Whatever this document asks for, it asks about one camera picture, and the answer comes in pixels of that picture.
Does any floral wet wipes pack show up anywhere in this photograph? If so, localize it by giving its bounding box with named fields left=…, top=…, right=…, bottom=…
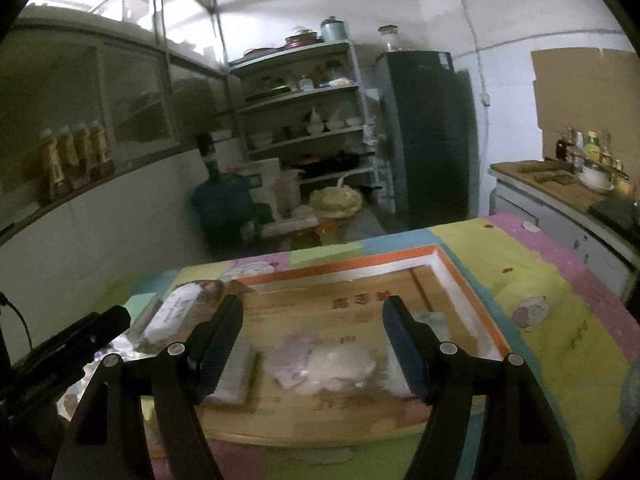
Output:
left=134, top=280, right=226, bottom=354

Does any blue water jug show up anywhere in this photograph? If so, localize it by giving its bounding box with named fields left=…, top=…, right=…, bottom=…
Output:
left=191, top=133, right=256, bottom=255

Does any pink plush bunny toy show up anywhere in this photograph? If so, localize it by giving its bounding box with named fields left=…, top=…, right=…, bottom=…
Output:
left=265, top=333, right=376, bottom=396

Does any orange rimmed cardboard tray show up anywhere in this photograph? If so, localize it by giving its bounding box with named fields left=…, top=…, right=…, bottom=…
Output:
left=198, top=245, right=509, bottom=448

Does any kitchen counter cabinet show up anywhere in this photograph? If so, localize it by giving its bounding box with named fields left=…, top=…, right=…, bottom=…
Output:
left=489, top=160, right=639, bottom=302

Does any white sack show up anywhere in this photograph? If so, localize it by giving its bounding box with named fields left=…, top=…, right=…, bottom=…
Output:
left=240, top=158, right=302, bottom=221

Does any white bowl on counter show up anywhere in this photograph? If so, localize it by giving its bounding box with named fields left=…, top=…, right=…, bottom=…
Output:
left=579, top=165, right=614, bottom=193

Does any yellow woven basket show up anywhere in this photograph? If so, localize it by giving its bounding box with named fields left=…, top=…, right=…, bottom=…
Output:
left=308, top=185, right=363, bottom=219

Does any green cap bottle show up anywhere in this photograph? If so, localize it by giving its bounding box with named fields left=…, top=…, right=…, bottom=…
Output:
left=584, top=131, right=601, bottom=162

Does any white metal shelf rack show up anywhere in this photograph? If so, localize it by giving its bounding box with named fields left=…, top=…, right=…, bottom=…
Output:
left=229, top=39, right=388, bottom=204

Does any black refrigerator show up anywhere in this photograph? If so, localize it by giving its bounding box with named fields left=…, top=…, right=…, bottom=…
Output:
left=374, top=51, right=470, bottom=229

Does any red lidded pot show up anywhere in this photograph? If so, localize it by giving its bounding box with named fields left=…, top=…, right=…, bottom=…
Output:
left=284, top=28, right=320, bottom=50

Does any teal pot on shelf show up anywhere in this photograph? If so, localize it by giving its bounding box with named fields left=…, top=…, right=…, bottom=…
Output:
left=320, top=15, right=348, bottom=42

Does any red lidded jar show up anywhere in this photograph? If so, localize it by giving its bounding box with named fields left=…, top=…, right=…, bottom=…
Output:
left=378, top=24, right=401, bottom=52

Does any black cable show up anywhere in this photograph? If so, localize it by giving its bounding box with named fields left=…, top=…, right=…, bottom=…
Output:
left=0, top=291, right=34, bottom=351

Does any glass door wall cabinet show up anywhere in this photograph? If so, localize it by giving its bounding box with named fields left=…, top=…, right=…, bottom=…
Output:
left=1, top=20, right=235, bottom=231

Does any cardboard sheet on wall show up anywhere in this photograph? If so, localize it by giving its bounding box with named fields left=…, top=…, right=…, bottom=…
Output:
left=532, top=48, right=640, bottom=181

